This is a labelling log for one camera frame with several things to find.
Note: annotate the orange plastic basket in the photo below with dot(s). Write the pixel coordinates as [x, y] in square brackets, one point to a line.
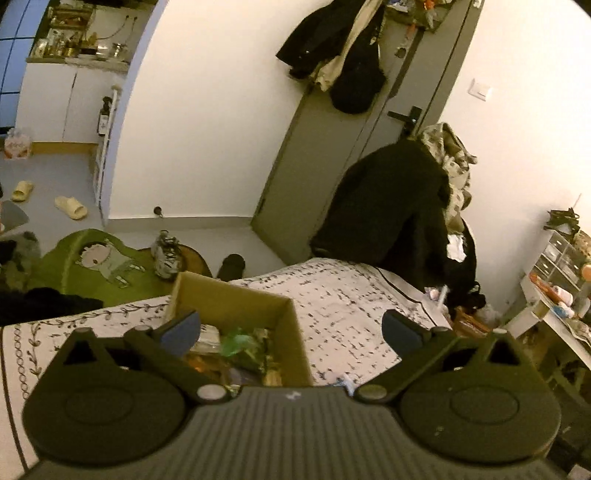
[468, 326]

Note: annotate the white light switch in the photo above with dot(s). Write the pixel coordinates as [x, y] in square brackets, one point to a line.
[480, 90]

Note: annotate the grey white sneaker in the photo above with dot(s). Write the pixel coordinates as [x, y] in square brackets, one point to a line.
[166, 255]

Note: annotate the dark window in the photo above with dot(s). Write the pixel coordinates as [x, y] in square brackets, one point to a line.
[20, 21]

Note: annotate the right beige slipper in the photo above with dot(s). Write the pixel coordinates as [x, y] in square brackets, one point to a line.
[71, 207]

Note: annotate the clothes hanging on door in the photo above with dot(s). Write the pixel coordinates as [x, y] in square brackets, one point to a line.
[337, 47]

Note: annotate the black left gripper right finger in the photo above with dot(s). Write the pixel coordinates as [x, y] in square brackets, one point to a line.
[419, 349]

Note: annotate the left beige slipper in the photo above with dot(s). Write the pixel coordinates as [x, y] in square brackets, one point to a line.
[22, 191]

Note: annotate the patterned cloth on pile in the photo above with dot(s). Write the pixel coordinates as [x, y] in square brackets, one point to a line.
[451, 154]

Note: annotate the white kitchen cabinet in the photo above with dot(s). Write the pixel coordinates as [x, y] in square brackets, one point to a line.
[60, 103]

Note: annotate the grey door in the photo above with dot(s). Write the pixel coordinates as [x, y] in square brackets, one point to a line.
[322, 142]

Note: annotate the red white plastic bag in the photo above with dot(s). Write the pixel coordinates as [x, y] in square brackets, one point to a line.
[17, 145]

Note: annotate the beige slipper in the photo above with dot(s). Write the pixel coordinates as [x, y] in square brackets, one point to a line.
[22, 191]
[71, 207]

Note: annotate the black shoe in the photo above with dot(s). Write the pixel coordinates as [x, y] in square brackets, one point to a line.
[232, 268]

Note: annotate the clear snack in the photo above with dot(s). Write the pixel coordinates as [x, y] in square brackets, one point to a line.
[208, 341]

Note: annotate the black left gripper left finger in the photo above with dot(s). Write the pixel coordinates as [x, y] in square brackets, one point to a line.
[161, 351]

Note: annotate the white side desk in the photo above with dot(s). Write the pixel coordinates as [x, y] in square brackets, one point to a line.
[539, 309]

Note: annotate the black clothes pile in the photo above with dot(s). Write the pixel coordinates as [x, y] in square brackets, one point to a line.
[388, 212]

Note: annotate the green cartoon floor rug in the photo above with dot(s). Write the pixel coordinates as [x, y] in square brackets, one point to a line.
[94, 264]

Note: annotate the brown cardboard box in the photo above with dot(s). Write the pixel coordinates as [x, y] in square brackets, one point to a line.
[227, 307]

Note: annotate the dark green snack packet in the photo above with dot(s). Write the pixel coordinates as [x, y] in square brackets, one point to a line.
[250, 350]

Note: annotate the white drawer organizer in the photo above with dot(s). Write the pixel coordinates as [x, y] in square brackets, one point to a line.
[559, 262]

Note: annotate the white patterned bed cover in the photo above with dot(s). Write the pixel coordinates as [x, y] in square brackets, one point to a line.
[324, 316]

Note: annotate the black garment on floor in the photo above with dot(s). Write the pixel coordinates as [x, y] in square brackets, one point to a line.
[41, 304]

